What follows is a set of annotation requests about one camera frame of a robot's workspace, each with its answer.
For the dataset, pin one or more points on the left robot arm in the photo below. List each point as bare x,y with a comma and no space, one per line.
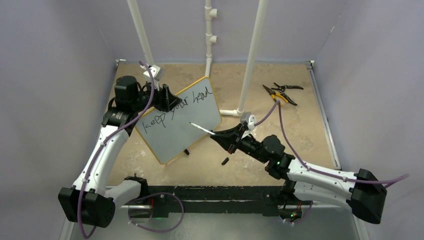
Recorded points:
88,202

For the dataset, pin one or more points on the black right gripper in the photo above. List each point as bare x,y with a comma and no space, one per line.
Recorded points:
227,138

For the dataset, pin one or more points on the aluminium rail right edge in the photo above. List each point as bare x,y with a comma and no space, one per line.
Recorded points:
328,134

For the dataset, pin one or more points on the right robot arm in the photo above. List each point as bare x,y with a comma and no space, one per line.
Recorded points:
360,192

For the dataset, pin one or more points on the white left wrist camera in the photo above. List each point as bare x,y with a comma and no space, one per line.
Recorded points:
157,73

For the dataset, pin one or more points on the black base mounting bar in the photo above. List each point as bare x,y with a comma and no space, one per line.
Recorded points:
269,201

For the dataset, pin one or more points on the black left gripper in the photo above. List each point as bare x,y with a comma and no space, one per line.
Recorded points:
166,100

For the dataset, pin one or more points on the black whiteboard marker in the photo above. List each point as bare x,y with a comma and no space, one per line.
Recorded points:
210,132

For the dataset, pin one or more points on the yellow handled needle-nose pliers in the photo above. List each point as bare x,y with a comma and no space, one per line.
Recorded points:
275,94

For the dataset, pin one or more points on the aluminium front frame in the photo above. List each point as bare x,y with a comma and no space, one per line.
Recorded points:
323,222

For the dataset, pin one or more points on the white PVC pipe frame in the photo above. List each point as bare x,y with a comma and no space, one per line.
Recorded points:
209,32

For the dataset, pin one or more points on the yellow framed whiteboard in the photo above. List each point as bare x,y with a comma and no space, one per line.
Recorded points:
168,134

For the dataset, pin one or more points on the black handled wire cutters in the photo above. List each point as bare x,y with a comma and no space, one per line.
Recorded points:
282,88

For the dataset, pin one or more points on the black marker cap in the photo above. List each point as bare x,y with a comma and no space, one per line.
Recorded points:
225,161

